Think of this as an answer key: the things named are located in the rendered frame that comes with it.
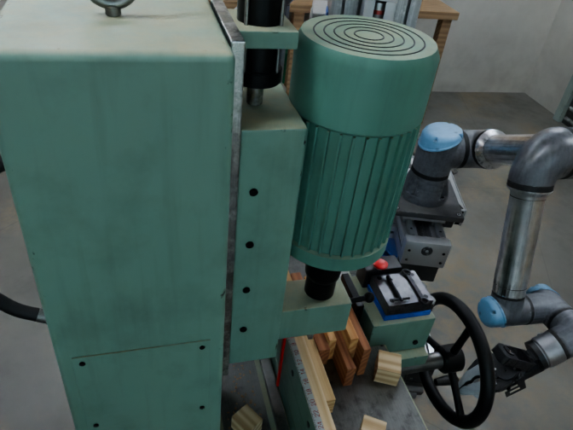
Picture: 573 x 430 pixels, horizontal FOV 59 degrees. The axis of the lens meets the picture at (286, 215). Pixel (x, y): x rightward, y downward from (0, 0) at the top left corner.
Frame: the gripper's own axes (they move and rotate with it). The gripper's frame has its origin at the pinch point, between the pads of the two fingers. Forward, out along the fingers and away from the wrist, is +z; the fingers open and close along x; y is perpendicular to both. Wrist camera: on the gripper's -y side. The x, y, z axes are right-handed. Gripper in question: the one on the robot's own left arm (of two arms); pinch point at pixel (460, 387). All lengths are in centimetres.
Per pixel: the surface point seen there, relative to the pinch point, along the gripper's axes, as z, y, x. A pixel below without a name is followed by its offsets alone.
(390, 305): 6.0, -38.9, 1.3
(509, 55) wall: -201, 153, 318
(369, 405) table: 17.8, -34.1, -11.9
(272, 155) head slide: 11, -86, -7
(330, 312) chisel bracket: 16, -51, -3
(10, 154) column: 32, -103, -11
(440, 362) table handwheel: 2.0, -16.0, -0.7
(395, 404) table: 13.8, -31.8, -12.6
